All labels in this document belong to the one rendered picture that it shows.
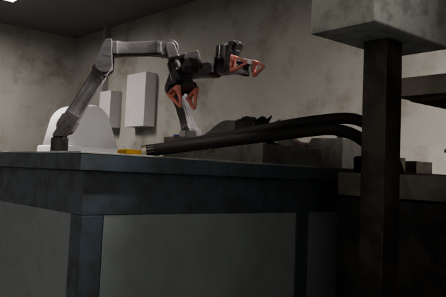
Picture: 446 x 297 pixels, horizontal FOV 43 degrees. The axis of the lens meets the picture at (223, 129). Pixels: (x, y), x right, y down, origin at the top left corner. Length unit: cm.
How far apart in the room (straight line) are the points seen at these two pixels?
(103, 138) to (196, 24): 171
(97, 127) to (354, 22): 561
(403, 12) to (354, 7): 11
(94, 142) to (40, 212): 525
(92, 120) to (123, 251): 539
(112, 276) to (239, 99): 487
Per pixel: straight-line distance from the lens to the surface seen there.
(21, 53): 893
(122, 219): 123
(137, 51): 214
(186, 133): 202
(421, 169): 260
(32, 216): 141
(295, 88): 547
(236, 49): 230
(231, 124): 174
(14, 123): 879
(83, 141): 653
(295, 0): 569
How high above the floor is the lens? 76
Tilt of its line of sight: 5 degrees up
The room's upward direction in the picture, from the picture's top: 3 degrees clockwise
